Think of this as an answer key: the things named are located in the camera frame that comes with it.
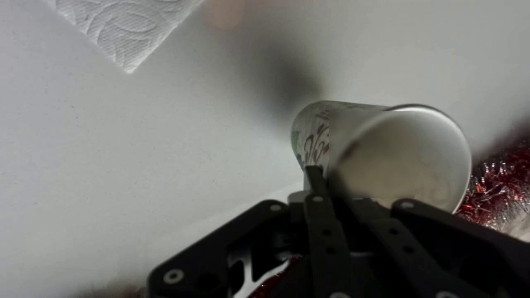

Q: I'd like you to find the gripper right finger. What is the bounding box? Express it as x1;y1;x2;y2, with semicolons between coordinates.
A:
347;197;530;298

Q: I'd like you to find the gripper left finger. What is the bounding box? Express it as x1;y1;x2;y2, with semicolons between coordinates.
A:
147;165;352;298

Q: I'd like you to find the white printed paper cup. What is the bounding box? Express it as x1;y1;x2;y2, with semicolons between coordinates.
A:
291;100;472;214

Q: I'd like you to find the red tinsel garland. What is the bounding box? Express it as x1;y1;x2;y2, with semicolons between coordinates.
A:
246;139;530;298

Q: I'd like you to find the white embossed paper towel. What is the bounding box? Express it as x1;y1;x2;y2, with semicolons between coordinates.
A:
47;0;204;74

